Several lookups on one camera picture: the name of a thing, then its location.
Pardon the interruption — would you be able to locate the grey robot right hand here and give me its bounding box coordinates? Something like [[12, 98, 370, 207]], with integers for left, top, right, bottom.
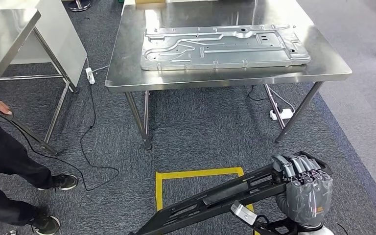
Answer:
[[271, 154, 334, 228]]

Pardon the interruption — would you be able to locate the black plastic frame part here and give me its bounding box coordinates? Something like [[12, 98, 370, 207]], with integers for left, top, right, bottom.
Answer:
[[132, 150, 333, 235]]

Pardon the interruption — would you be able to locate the black floor cable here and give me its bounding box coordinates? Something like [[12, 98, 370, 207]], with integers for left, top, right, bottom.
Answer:
[[0, 82, 120, 192]]

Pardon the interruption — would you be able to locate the large steel workbench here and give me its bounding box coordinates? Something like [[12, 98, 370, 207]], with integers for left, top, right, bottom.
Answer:
[[104, 0, 353, 150]]

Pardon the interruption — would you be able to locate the person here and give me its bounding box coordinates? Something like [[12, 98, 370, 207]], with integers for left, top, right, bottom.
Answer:
[[0, 95, 79, 235]]

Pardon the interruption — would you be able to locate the small steel table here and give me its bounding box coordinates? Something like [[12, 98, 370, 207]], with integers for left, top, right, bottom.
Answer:
[[0, 5, 78, 156]]

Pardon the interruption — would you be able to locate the white power strip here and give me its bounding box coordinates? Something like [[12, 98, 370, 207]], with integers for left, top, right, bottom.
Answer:
[[269, 108, 295, 121], [85, 67, 96, 85]]

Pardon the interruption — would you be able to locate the white board panel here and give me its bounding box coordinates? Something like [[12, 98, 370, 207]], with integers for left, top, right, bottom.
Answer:
[[10, 0, 88, 94]]

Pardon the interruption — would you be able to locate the round chrome stool base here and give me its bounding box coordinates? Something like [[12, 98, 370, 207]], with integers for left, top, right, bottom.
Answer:
[[67, 0, 92, 13]]

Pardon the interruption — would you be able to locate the yellow floor tape square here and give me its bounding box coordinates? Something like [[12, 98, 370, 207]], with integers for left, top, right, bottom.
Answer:
[[155, 166, 258, 235]]

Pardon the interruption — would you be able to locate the stamped sheet metal panel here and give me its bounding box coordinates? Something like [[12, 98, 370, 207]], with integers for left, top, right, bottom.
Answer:
[[140, 23, 311, 71]]

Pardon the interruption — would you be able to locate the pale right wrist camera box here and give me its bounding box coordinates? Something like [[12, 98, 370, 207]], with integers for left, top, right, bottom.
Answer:
[[229, 200, 258, 227]]

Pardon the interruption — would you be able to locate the white power strip cable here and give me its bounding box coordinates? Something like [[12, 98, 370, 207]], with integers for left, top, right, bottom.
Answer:
[[267, 87, 296, 113], [86, 56, 110, 73]]

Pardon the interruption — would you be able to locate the black cable under workbench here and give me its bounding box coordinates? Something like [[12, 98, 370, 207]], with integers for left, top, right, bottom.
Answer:
[[247, 85, 270, 102]]

